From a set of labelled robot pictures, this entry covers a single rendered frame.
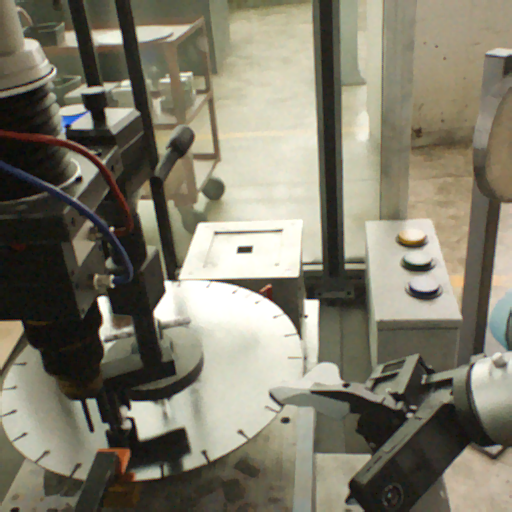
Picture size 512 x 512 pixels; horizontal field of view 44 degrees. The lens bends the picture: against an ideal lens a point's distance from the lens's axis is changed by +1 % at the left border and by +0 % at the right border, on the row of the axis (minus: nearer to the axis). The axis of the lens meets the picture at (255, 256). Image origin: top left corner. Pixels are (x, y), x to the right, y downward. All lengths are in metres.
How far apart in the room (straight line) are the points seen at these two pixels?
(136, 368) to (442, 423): 0.28
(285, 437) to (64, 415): 0.25
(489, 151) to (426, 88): 2.21
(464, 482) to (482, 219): 0.70
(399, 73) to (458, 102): 2.85
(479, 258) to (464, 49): 2.07
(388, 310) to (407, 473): 0.34
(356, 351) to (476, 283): 0.94
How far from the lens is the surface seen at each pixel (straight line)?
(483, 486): 1.86
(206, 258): 1.00
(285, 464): 0.73
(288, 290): 0.95
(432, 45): 3.72
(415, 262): 0.95
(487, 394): 0.56
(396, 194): 1.09
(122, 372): 0.62
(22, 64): 0.40
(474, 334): 2.02
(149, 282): 0.56
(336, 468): 0.77
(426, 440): 0.58
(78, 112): 0.89
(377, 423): 0.61
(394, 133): 1.05
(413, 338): 0.87
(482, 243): 1.85
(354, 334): 1.06
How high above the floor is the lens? 1.40
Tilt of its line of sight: 30 degrees down
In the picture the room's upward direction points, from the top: 6 degrees counter-clockwise
